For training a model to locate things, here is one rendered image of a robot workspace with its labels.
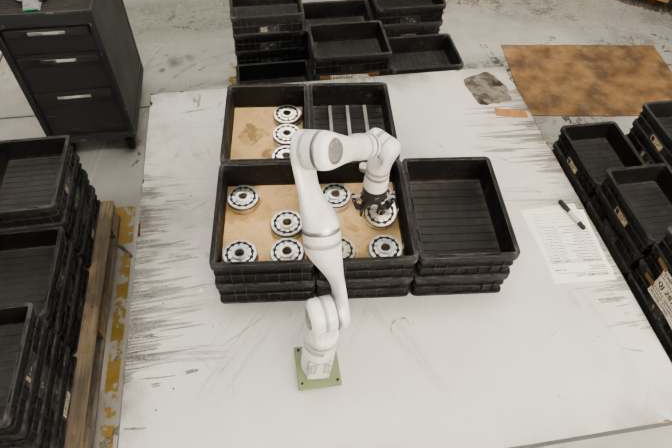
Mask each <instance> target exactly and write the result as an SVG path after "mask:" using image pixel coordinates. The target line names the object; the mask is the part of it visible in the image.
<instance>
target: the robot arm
mask: <svg viewBox="0 0 672 448"><path fill-rule="evenodd" d="M400 152H401V144H400V142H399V141H398V140H397V139H395V138H394V137H392V136H391V135H389V134H388V133H386V132H385V131H383V130H382V129H379V128H372V129H371V130H369V131H368V132H366V133H356V134H352V135H349V136H345V135H342V134H338V133H335V132H331V131H328V130H314V129H301V130H297V131H296V132H295V133H294V134H293V136H292V138H291V141H290V159H291V165H292V170H293V174H294V179H295V183H296V188H297V193H298V199H299V206H300V214H301V224H302V236H303V245H304V250H305V253H306V255H307V256H308V257H309V259H310V260H311V261H312V262H313V263H314V264H315V265H316V267H317V268H318V269H319V270H320V271H321V272H322V273H323V274H324V276H325V277H326V278H327V280H328V281H329V283H330V285H331V290H332V292H331V294H328V295H323V296H319V297H315V298H311V299H309V300H307V302H306V304H305V310H304V311H305V320H304V339H303V348H302V356H301V368H302V370H303V372H304V373H305V374H306V376H307V379H308V380H312V379H327V378H329V375H330V371H331V369H332V366H333V361H334V356H335V352H336V347H337V343H338V339H339V330H341V329H344V328H346V327H348V325H349V322H350V310H349V303H348V297H347V291H346V285H345V278H344V270H343V257H342V240H341V228H340V221H339V218H338V216H337V214H336V212H335V211H334V209H333V207H332V206H331V204H330V203H329V201H328V200H327V198H326V197H325V195H324V194H323V192H322V190H321V188H320V185H319V182H318V177H317V172H316V170H317V171H329V170H332V169H335V168H337V167H340V166H342V165H344V164H346V163H349V162H352V161H362V160H368V161H367V162H362V163H360V165H359V170H360V171H361V172H363V173H365V175H364V180H363V187H362V192H361V193H360V194H358V195H355V193H352V202H353V204H354V207H355V209H356V210H357V211H358V210H360V217H362V218H364V216H365V210H366V208H368V206H369V205H377V207H378V208H377V214H378V215H382V211H383V210H389V208H390V207H391V206H392V204H393V203H394V202H395V194H394V193H392V194H390V195H389V194H387V189H388V184H389V175H390V170H391V167H392V165H393V163H394V161H395V160H396V158H397V157H398V156H399V154H400ZM360 198H361V199H362V200H363V201H362V203H361V204H359V202H358V201H359V199H360ZM386 199H387V200H386ZM384 200H386V201H385V203H384V204H382V202H383V201H384Z"/></svg>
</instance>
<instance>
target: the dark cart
mask: <svg viewBox="0 0 672 448"><path fill-rule="evenodd" d="M22 10H23V4H22V3H21V2H18V1H16V0H0V50H1V52H2V54H3V56H4V58H5V60H6V62H7V64H8V65H9V67H10V69H11V71H12V73H13V75H14V77H15V79H16V80H17V82H18V84H19V86H20V88H21V90H22V92H23V94H24V95H25V97H26V99H27V101H28V103H29V105H30V107H31V109H32V110H33V112H34V114H35V116H36V118H37V120H38V122H39V124H40V125H41V127H42V129H43V131H44V133H45V135H46V137H48V136H59V135H68V136H69V137H70V139H71V145H70V146H73V152H75V143H74V142H81V141H92V140H104V139H115V138H126V141H127V143H128V146H129V148H135V147H136V144H135V138H134V137H136V134H137V126H138V117H139V108H140V99H141V90H142V81H143V71H144V69H143V65H142V62H141V59H140V55H139V52H138V49H137V45H136V42H135V39H134V35H133V32H132V29H131V26H130V22H129V19H128V16H127V12H126V9H125V6H124V2H123V0H44V1H43V2H42V4H41V7H40V11H37V12H22Z"/></svg>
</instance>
